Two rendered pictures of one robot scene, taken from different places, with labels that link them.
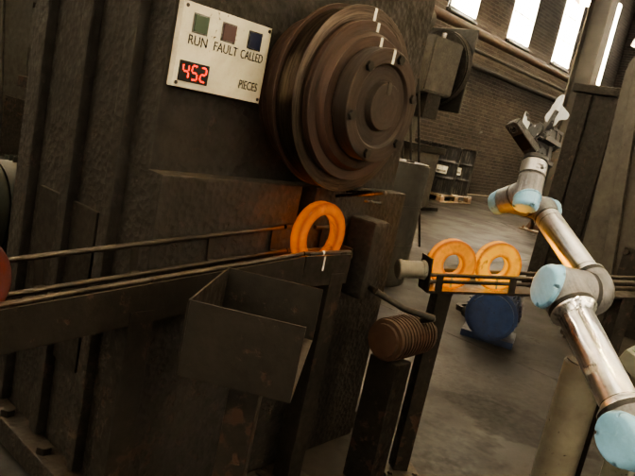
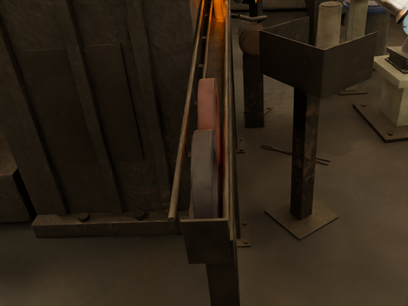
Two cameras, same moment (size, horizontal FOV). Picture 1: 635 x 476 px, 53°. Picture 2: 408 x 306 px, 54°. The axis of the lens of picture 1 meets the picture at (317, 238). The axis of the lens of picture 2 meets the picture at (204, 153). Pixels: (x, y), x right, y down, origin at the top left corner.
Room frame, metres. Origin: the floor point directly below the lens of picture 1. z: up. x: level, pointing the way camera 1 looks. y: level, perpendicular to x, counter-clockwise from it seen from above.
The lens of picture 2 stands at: (0.39, 1.01, 1.08)
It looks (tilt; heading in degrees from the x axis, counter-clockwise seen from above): 33 degrees down; 327
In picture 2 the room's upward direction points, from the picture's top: 6 degrees counter-clockwise
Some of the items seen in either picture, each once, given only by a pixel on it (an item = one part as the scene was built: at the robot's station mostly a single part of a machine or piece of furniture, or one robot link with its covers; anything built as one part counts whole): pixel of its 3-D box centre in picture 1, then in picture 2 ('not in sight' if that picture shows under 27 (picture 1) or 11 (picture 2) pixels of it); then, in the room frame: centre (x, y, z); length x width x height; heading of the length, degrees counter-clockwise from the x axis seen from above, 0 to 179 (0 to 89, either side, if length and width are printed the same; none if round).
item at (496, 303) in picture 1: (495, 309); not in sight; (3.69, -1.12, 0.17); 0.57 x 0.31 x 0.34; 160
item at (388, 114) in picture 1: (376, 105); not in sight; (1.63, -0.08, 1.12); 0.28 x 0.06 x 0.28; 140
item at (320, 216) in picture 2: (228, 467); (309, 138); (1.15, 0.08, 0.36); 0.26 x 0.20 x 0.72; 175
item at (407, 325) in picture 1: (388, 397); (252, 75); (1.86, -0.32, 0.27); 0.22 x 0.13 x 0.53; 140
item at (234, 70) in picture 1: (222, 55); not in sight; (1.50, 0.30, 1.15); 0.26 x 0.02 x 0.18; 140
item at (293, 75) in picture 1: (347, 100); not in sight; (1.70, 0.00, 1.12); 0.47 x 0.06 x 0.47; 140
